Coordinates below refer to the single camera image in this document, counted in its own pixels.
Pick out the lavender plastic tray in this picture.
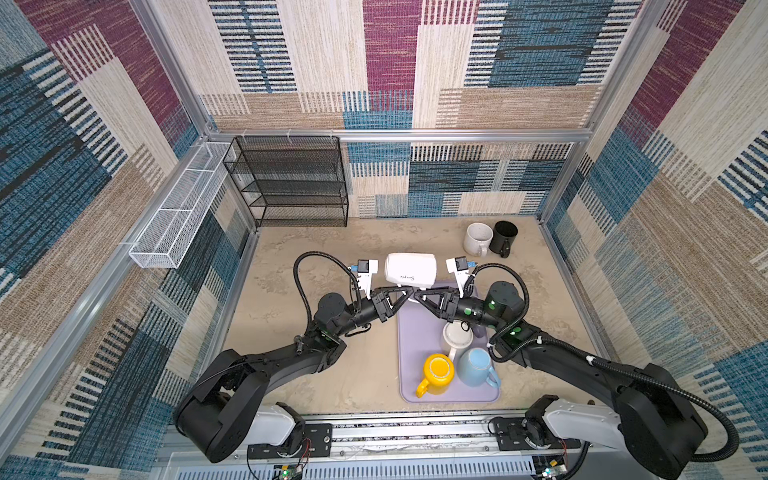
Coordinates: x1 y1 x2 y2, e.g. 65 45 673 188
397 300 500 405

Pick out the yellow mug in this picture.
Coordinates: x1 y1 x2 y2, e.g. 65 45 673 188
416 354 455 398

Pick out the white speckled mug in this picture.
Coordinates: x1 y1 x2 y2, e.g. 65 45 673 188
463 222 493 257

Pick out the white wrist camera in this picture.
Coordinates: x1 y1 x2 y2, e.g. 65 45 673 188
350 259 379 299
446 256 477 297

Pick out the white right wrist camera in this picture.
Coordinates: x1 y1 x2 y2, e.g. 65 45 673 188
446 256 477 297

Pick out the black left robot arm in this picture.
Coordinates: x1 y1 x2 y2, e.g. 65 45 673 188
173 286 416 463

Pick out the black mug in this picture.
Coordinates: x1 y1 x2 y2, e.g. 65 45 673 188
489 220 518 258

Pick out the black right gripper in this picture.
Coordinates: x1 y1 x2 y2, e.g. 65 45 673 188
413 285 502 331

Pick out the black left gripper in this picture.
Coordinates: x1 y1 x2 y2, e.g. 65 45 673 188
332 287 409 342

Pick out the black wire shelf rack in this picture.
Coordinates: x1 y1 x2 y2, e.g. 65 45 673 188
223 136 349 227

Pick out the white tall mug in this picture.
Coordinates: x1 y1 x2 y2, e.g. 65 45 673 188
384 253 437 290

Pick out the white wire mesh basket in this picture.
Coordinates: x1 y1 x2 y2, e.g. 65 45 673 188
129 142 229 269

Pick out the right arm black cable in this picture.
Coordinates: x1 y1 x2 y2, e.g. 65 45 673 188
470 262 741 463

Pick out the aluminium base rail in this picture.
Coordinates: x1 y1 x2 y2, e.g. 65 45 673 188
149 407 649 480

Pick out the white mug dark rim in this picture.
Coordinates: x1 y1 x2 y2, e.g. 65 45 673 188
440 321 474 363

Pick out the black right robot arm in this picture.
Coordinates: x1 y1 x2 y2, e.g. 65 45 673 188
413 281 723 479

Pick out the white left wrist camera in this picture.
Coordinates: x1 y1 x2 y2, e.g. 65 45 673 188
350 259 379 299

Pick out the light blue mug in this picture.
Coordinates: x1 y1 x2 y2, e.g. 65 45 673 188
457 347 501 389

